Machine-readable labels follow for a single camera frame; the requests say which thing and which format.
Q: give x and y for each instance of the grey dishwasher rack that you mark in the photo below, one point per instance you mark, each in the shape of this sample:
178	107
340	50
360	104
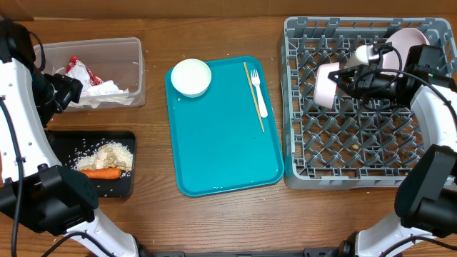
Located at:
354	144

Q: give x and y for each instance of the wooden chopstick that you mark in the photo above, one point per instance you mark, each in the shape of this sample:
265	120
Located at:
253	96

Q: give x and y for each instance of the red snack wrapper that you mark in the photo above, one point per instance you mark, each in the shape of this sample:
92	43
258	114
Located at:
95	80

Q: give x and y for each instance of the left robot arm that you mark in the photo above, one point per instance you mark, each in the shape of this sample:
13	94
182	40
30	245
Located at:
39	192

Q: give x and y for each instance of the pink bowl with crumbs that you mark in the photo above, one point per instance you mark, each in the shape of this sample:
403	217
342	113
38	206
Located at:
325	88

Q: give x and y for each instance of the teal serving tray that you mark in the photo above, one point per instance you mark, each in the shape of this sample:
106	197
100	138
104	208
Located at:
217	141

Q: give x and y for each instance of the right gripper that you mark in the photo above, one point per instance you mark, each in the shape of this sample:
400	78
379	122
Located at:
358	88

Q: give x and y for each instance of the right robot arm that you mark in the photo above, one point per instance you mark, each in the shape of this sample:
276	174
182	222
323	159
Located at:
424	209

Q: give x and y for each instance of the white round plate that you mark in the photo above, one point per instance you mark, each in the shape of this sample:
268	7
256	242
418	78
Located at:
402	41

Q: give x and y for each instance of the white plastic fork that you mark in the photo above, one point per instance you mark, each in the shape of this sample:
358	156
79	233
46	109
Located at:
255	80

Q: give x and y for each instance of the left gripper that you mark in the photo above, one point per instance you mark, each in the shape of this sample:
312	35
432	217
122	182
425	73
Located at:
68	88

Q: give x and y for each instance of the white bowl with nuts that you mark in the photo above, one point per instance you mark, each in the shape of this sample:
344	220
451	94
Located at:
191	77

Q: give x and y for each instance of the white paper cup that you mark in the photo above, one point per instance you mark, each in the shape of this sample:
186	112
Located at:
361	56

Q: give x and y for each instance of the white napkin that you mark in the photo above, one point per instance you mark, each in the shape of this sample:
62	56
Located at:
107	92
79	72

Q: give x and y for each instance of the clear plastic bin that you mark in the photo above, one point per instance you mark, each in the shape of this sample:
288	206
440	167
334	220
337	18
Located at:
119	60

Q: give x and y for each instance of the orange carrot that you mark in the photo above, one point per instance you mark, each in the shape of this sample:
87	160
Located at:
104	173

